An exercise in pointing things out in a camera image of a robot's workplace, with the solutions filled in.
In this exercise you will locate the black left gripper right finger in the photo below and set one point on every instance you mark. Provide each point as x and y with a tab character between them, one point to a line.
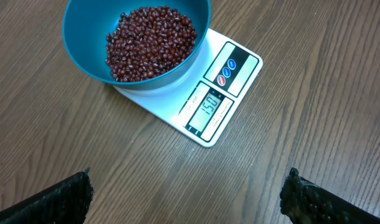
304	202

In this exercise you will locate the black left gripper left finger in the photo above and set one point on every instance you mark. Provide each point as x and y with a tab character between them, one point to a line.
65	202

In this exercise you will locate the white digital kitchen scale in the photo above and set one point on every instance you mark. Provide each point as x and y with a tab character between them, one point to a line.
201	103

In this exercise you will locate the red beans in bowl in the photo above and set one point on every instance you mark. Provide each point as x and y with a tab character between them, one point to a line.
149	42

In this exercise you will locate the teal metal bowl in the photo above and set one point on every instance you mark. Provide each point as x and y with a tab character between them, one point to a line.
87	22

